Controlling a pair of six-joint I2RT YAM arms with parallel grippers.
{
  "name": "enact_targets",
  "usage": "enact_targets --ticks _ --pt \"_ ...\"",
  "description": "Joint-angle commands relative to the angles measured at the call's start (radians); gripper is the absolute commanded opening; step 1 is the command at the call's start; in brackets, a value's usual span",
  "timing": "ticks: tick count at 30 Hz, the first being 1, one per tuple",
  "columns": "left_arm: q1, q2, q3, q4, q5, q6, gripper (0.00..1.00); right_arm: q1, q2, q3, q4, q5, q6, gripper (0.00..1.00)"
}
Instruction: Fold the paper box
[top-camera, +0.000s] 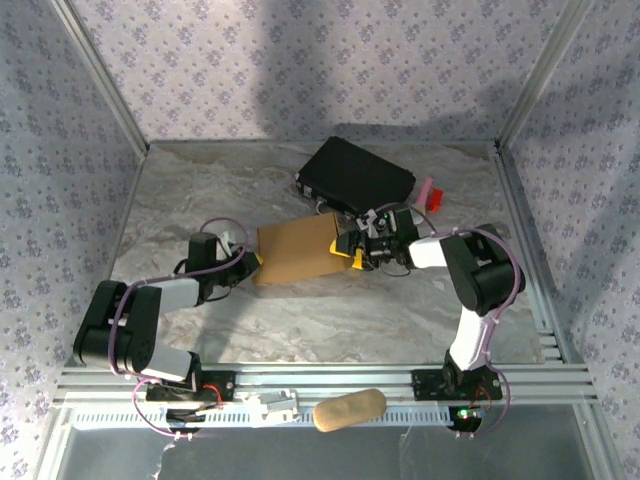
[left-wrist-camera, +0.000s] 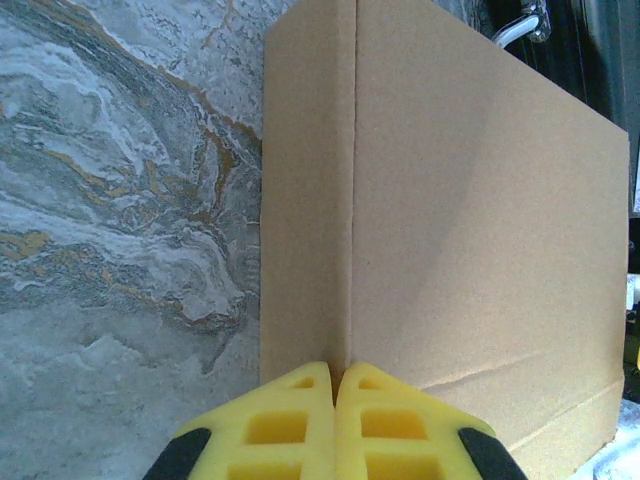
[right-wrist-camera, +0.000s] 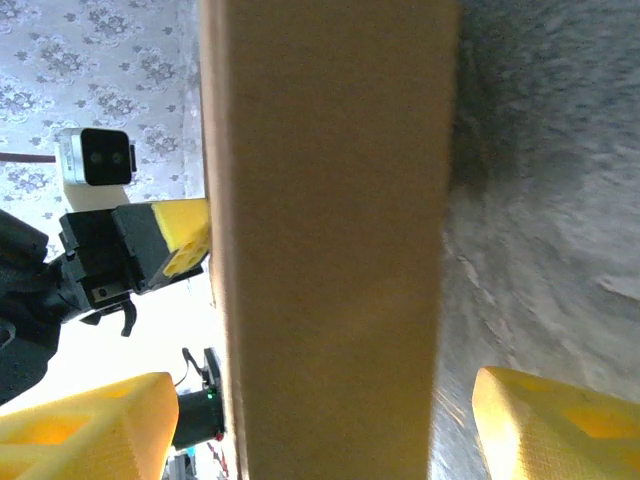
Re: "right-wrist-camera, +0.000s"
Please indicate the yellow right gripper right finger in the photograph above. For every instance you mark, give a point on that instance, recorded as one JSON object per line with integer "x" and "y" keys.
{"x": 555, "y": 430}

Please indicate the brown cardboard box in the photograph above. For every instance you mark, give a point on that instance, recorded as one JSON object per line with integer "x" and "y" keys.
{"x": 330, "y": 225}

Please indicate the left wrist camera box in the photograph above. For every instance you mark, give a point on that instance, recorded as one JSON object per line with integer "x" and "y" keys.
{"x": 97, "y": 157}

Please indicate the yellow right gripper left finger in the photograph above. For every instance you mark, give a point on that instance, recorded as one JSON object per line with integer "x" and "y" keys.
{"x": 90, "y": 430}

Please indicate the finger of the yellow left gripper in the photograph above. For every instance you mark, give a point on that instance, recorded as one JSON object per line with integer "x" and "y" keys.
{"x": 180, "y": 235}

